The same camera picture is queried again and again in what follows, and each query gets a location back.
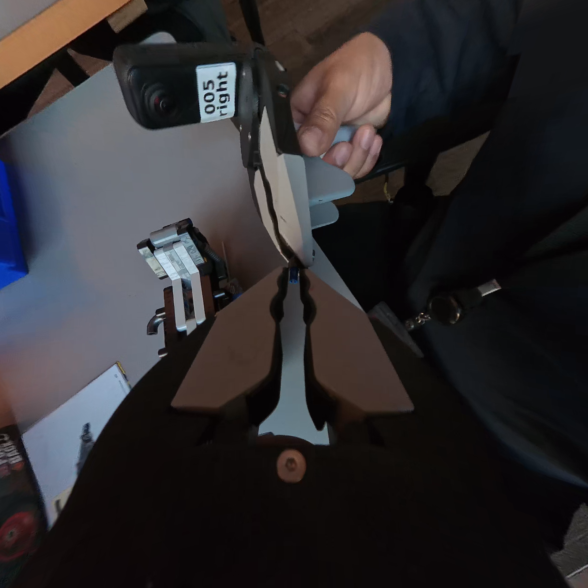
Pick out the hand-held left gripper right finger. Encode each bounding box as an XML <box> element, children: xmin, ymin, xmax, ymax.
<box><xmin>299</xmin><ymin>268</ymin><xmax>415</xmax><ymax>430</ymax></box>

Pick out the black badge reel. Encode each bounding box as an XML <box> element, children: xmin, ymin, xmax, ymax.
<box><xmin>404</xmin><ymin>278</ymin><xmax>502</xmax><ymax>332</ymax></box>

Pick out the person's dark clothed body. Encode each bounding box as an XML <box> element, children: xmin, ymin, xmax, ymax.
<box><xmin>317</xmin><ymin>0</ymin><xmax>588</xmax><ymax>552</ymax></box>

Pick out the person's right forearm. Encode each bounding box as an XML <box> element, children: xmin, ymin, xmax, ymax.
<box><xmin>367</xmin><ymin>0</ymin><xmax>524</xmax><ymax>143</ymax></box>

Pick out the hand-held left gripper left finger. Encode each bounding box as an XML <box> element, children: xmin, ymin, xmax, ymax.
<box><xmin>171</xmin><ymin>266</ymin><xmax>285</xmax><ymax>414</ymax></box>

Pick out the blue plastic bin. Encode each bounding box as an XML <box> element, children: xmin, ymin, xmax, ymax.
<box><xmin>0</xmin><ymin>158</ymin><xmax>29</xmax><ymax>290</ymax></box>

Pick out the person's right hand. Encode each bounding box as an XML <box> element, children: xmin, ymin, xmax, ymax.
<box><xmin>290</xmin><ymin>32</ymin><xmax>394</xmax><ymax>180</ymax></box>

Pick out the lego instruction booklet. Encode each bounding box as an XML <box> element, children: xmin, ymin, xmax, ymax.
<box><xmin>21</xmin><ymin>360</ymin><xmax>134</xmax><ymax>529</ymax></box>

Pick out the dark printed box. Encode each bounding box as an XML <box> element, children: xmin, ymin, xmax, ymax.
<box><xmin>0</xmin><ymin>423</ymin><xmax>49</xmax><ymax>565</ymax></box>

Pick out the black and grey lego model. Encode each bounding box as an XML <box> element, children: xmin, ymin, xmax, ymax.
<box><xmin>136</xmin><ymin>218</ymin><xmax>244</xmax><ymax>359</ymax></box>

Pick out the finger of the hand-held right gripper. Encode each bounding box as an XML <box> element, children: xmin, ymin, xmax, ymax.
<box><xmin>256</xmin><ymin>109</ymin><xmax>356</xmax><ymax>268</ymax></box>
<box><xmin>250</xmin><ymin>169</ymin><xmax>293</xmax><ymax>266</ymax></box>

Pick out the wooden top table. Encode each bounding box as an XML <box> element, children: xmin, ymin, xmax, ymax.
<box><xmin>0</xmin><ymin>0</ymin><xmax>149</xmax><ymax>89</ymax></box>

